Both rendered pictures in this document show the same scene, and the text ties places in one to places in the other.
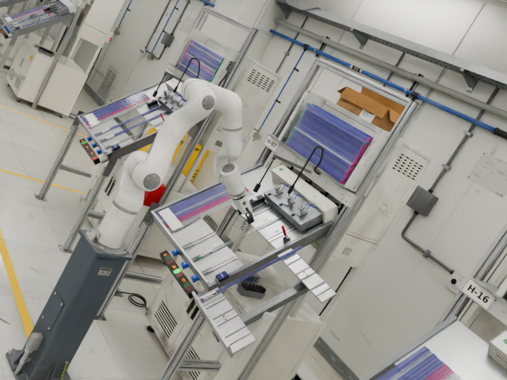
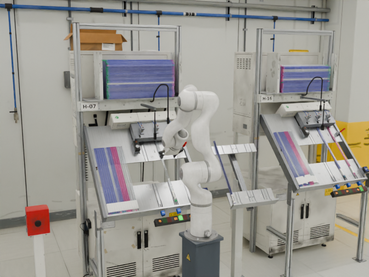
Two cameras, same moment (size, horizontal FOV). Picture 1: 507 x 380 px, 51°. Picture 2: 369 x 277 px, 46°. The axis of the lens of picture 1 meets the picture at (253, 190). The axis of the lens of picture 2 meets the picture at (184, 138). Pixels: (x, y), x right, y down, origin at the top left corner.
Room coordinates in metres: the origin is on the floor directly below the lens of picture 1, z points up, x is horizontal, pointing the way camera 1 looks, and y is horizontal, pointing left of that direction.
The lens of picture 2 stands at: (1.49, 2.65, 1.69)
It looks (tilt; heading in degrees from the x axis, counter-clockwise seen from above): 11 degrees down; 289
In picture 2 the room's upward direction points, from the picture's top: straight up
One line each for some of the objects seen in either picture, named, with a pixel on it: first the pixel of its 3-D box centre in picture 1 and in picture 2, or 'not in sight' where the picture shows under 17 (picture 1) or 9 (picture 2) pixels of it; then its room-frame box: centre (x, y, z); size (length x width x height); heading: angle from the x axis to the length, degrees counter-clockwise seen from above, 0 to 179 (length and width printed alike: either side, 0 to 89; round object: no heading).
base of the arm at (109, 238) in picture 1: (115, 225); (201, 219); (2.14, 0.43, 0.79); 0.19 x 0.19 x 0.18
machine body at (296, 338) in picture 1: (230, 323); (129, 233); (2.93, -0.28, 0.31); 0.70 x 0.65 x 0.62; 43
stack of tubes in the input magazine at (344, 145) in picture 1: (330, 143); (139, 78); (2.81, -0.23, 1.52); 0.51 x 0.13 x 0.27; 43
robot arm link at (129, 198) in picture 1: (136, 179); (195, 183); (2.17, 0.45, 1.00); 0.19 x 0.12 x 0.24; 37
